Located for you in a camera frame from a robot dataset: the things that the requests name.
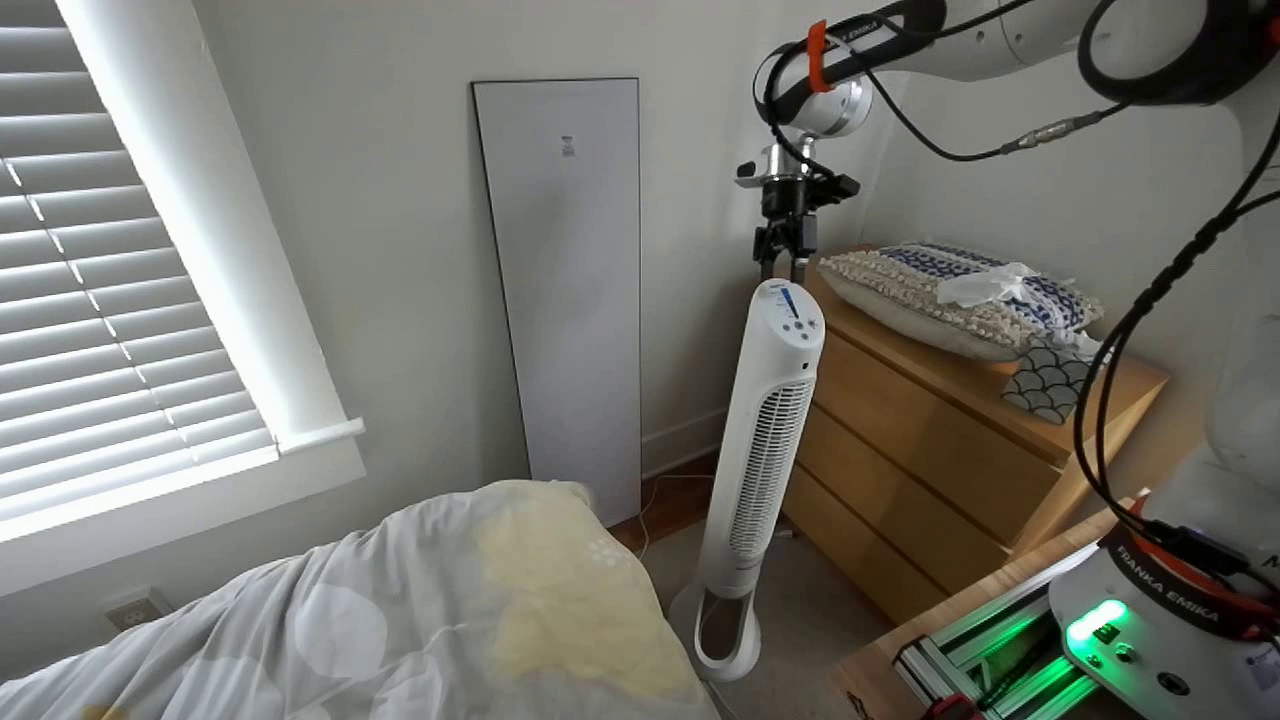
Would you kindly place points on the light wooden dresser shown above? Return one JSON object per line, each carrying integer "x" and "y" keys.
{"x": 923, "y": 467}

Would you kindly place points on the white tower fan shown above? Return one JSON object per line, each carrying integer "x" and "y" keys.
{"x": 765, "y": 443}

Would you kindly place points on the cream fluffy blanket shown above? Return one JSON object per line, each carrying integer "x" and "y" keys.
{"x": 573, "y": 601}

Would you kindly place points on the grey patterned fabric pouch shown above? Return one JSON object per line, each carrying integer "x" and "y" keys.
{"x": 1045, "y": 380}

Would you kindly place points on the grey white comforter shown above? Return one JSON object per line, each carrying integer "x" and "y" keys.
{"x": 307, "y": 626}

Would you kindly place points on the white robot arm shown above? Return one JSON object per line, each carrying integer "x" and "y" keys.
{"x": 1014, "y": 32}

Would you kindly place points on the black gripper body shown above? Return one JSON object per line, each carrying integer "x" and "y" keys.
{"x": 787, "y": 235}

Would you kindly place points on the white tissue sheet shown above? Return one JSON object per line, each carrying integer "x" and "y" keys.
{"x": 985, "y": 287}

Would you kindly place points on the white flat panel board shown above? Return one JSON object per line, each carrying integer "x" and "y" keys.
{"x": 566, "y": 294}

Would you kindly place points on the white window frame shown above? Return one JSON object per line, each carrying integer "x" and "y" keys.
{"x": 202, "y": 201}

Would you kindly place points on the white window blind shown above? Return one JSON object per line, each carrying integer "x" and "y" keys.
{"x": 93, "y": 294}

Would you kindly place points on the clothes pile on dresser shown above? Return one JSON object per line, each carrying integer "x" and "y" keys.
{"x": 923, "y": 300}

